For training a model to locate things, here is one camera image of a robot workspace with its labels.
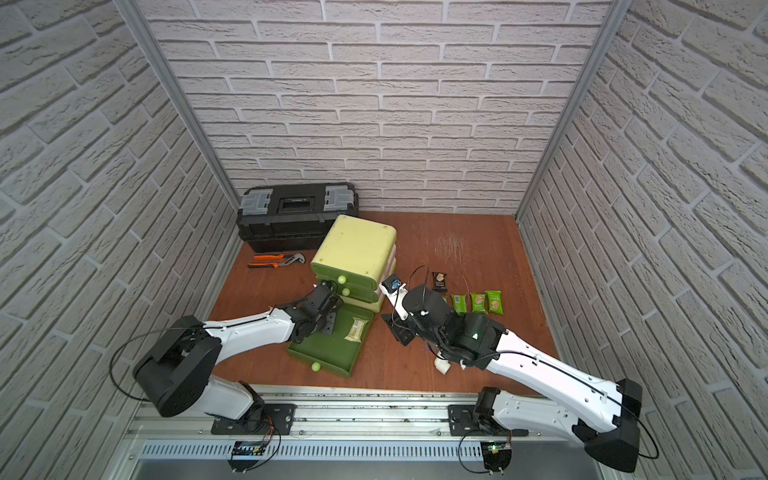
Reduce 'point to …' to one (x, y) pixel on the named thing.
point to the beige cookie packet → (356, 329)
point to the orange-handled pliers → (283, 261)
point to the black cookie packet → (439, 282)
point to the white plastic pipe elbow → (442, 365)
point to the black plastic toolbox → (293, 218)
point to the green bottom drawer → (340, 351)
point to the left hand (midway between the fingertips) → (330, 313)
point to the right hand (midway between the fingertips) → (396, 307)
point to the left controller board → (245, 454)
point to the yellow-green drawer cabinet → (355, 256)
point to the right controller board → (497, 454)
